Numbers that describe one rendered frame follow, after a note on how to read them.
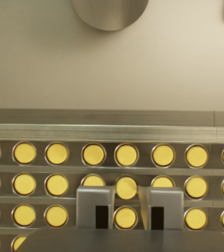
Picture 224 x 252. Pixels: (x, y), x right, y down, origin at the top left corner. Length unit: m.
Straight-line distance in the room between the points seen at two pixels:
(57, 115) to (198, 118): 0.08
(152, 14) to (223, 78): 0.09
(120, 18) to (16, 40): 0.11
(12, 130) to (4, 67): 0.18
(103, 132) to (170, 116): 0.04
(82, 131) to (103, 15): 0.15
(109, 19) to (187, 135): 0.16
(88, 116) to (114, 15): 0.14
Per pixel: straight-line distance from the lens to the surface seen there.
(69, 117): 0.18
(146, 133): 0.18
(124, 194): 0.18
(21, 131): 0.18
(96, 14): 0.30
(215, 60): 0.35
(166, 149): 0.18
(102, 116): 0.18
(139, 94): 0.33
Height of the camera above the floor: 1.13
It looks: 89 degrees down
